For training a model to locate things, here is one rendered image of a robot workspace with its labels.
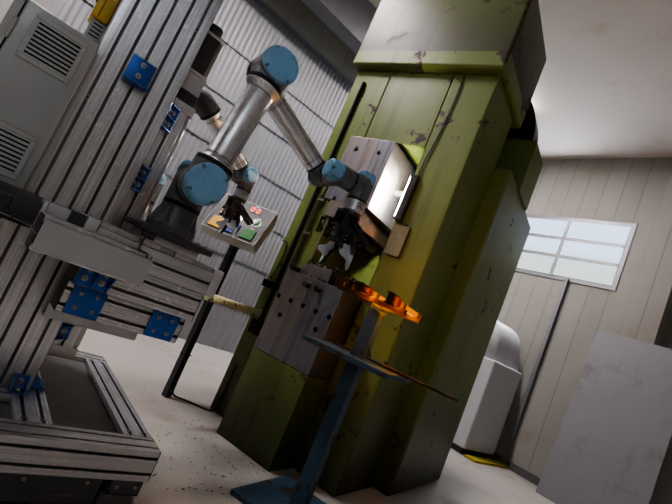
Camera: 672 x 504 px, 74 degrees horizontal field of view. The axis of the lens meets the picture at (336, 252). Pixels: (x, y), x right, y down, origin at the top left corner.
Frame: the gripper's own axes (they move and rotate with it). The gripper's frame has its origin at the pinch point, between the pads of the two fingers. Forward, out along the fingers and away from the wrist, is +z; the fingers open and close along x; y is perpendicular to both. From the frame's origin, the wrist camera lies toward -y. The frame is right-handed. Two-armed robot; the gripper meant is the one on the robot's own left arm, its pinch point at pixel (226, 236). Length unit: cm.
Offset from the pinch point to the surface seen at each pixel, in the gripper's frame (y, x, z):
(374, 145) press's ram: -47, 22, -79
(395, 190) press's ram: -68, 28, -63
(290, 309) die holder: -39.7, 20.5, 21.2
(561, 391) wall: -411, 11, -4
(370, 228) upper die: -66, 24, -37
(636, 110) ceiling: -321, 29, -282
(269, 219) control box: -27.6, -17.0, -20.8
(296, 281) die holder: -38.6, 17.0, 6.7
